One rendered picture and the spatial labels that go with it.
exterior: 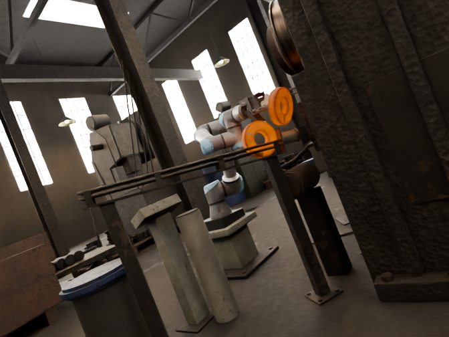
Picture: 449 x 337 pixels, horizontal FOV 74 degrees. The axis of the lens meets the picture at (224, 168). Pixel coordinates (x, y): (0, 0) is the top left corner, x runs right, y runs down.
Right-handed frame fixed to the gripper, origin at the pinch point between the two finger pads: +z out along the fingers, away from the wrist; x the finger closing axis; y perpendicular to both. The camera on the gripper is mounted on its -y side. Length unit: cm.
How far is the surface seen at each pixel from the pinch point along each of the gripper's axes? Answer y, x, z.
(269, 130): -9.4, -5.1, -5.8
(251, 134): -8.3, -13.5, -8.5
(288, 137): -15.1, -0.6, -1.4
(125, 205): -52, 59, -366
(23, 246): -45, -72, -380
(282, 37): 26.7, 21.8, -2.5
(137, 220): -26, -52, -57
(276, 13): 38.1, 25.1, -3.1
